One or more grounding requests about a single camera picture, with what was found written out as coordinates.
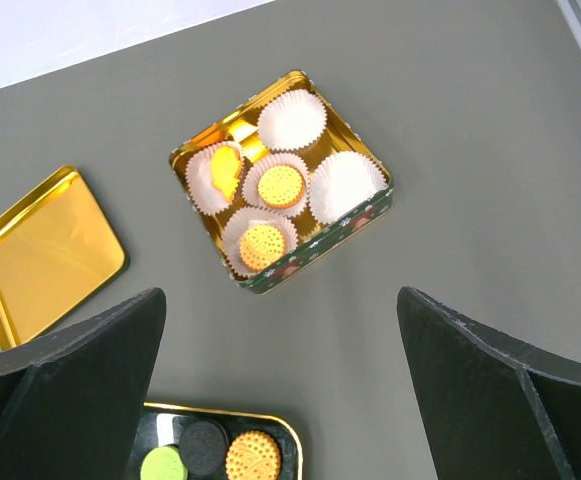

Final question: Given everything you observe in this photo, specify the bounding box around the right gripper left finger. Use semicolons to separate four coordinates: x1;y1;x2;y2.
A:
0;287;166;479

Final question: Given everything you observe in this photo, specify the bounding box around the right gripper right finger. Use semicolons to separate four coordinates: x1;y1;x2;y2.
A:
396;287;581;479

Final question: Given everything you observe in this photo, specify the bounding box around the orange round cookie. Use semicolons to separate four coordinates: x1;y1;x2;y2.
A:
257;165;304;209
239;224;286;272
225;430;282;480

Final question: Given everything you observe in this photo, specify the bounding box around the orange fish cookie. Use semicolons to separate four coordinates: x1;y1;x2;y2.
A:
210;145;243;203

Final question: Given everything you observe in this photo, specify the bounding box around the green christmas cookie tin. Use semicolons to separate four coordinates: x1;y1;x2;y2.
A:
169;70;394;294

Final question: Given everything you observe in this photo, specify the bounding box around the black gold-rimmed tray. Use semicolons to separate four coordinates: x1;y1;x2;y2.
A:
124;403;303;479

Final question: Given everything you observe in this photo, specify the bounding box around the green round cookie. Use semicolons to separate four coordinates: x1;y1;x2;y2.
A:
140;445;189;480

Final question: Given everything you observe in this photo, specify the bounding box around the black sandwich cookie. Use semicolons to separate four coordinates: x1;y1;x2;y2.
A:
178;420;228;477

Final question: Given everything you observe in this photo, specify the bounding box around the gold tin lid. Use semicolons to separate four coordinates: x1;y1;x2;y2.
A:
0;166;128;350

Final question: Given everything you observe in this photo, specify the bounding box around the white paper cupcake liner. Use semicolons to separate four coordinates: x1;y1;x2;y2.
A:
222;207;298;278
242;153;309;218
185;141;245;215
257;89;327;151
308;151;388;224

